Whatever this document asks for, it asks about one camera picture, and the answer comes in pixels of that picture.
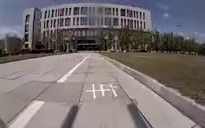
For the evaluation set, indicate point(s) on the white curved building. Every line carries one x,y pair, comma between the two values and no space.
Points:
90,21

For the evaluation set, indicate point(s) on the robot's own part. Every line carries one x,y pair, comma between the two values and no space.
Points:
137,117
70,117

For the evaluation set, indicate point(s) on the row of trees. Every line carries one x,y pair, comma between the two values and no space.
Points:
163,41

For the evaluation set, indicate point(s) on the grey concrete kerb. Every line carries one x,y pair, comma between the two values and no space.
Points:
163,90

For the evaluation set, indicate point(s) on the grass field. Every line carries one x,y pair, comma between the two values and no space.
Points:
176,68

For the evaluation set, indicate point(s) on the low building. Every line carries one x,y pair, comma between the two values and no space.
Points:
8,45

